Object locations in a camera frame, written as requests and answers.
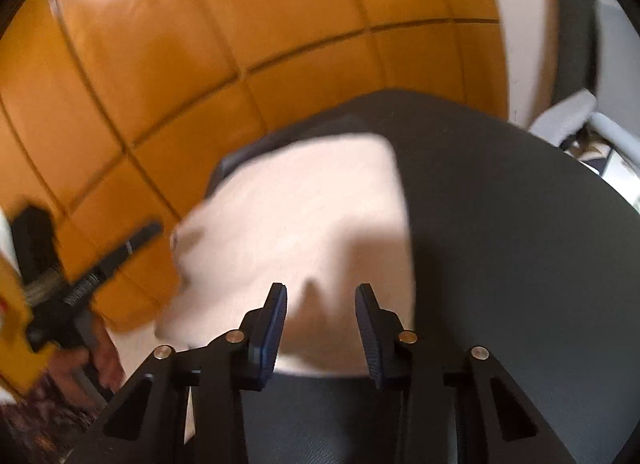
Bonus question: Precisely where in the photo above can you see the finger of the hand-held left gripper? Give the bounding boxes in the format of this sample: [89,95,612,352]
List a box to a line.
[87,221,165,295]

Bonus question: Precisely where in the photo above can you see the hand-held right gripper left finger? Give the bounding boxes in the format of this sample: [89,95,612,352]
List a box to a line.
[87,283,289,464]

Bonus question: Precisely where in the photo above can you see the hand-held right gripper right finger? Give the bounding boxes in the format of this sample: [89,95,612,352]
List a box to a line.
[354,283,576,464]

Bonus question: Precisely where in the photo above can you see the beige knit sweater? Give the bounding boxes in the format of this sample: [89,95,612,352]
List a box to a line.
[154,131,417,379]

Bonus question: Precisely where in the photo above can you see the person's left forearm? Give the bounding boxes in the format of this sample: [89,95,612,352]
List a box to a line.
[0,369,108,464]

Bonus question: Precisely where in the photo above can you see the person's left hand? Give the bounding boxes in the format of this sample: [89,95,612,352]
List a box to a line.
[47,317,126,395]

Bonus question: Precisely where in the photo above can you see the dark grey cloth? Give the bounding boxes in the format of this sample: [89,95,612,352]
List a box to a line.
[204,113,373,195]

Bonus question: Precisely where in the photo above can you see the orange wooden wardrobe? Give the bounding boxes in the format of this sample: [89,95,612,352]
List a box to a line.
[0,0,513,335]

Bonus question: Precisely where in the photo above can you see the grey yellow blue chair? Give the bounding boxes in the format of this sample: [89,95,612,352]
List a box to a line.
[529,89,640,205]

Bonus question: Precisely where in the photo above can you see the white printed shirt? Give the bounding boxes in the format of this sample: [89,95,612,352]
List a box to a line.
[562,127,640,205]

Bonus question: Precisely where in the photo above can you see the black upright pad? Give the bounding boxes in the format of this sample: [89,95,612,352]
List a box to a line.
[552,0,601,106]

